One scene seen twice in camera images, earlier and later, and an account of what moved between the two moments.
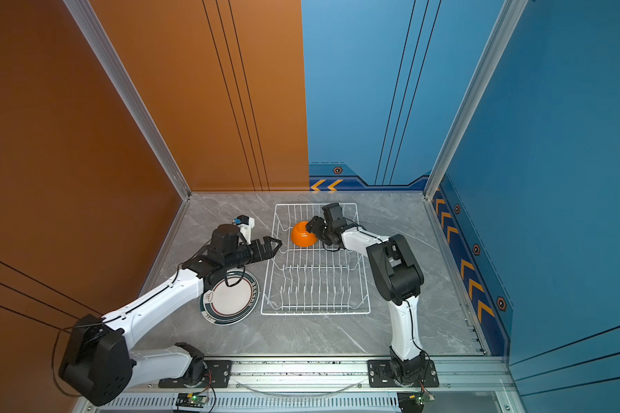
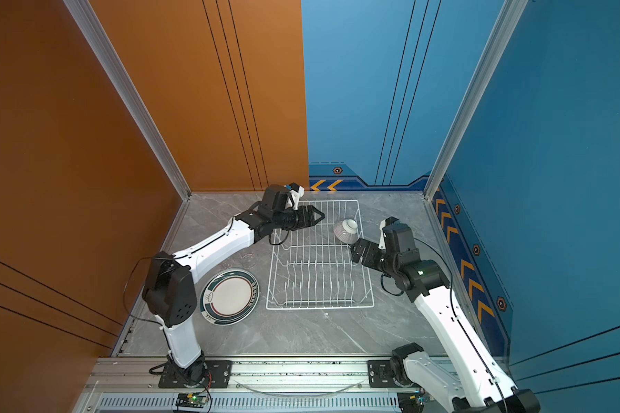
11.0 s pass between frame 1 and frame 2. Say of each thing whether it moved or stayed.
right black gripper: moved
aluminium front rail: stayed
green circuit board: stayed
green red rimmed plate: stayed
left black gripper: moved
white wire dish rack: stayed
